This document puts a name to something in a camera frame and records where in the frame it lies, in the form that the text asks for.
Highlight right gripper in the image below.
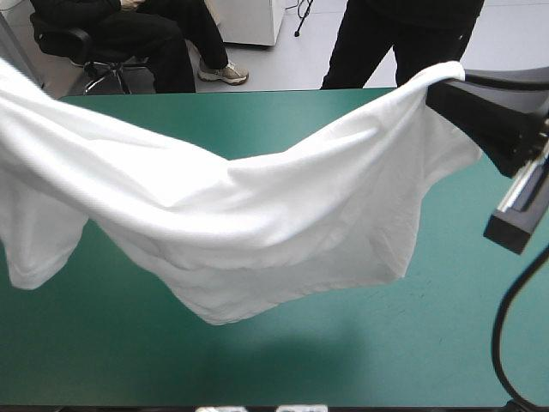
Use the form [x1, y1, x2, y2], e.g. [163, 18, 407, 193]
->
[425, 66, 549, 179]

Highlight white T-shirt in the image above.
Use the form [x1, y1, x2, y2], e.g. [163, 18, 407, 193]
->
[0, 55, 485, 326]

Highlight person's legs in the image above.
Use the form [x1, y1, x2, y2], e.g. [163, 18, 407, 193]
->
[319, 0, 486, 91]

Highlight black stand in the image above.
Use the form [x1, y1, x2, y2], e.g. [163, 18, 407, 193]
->
[293, 0, 315, 38]

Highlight white cabinet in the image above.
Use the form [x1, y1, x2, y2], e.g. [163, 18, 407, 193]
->
[204, 0, 287, 48]

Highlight person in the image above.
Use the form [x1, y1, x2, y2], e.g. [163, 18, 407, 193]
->
[28, 0, 250, 94]

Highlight black office chair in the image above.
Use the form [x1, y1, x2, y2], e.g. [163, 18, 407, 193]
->
[28, 11, 152, 96]

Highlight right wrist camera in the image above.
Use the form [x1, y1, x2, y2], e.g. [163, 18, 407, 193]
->
[483, 141, 549, 256]

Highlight black cable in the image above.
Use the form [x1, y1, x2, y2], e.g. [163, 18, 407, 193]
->
[490, 239, 549, 412]

